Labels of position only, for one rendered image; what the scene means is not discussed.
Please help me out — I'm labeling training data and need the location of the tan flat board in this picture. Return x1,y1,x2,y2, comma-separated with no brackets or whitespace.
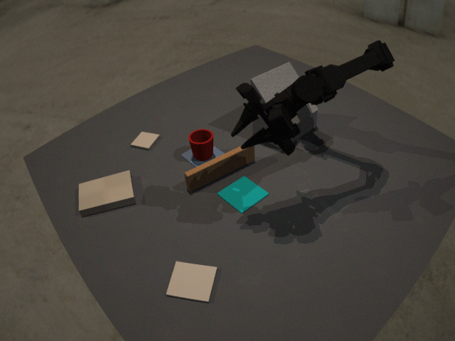
78,170,136,217

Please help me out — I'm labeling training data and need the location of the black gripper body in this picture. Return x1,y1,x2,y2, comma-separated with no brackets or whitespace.
236,83,299,156

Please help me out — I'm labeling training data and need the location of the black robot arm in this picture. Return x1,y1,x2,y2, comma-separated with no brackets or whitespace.
265,40,395,139

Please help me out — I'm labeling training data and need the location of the tan flat square tile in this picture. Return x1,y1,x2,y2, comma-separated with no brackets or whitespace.
166,261,218,303

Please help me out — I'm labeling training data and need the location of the tan flat rectangular block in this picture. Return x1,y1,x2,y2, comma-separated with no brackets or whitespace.
130,132,160,150

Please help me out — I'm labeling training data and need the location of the red cup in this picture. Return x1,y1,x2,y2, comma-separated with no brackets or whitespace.
188,129,213,161

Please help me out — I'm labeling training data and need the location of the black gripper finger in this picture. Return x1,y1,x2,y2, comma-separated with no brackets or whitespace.
231,103,259,136
241,127,278,149

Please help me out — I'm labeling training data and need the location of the dark brown flat bar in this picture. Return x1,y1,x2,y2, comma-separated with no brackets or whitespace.
185,146,255,192

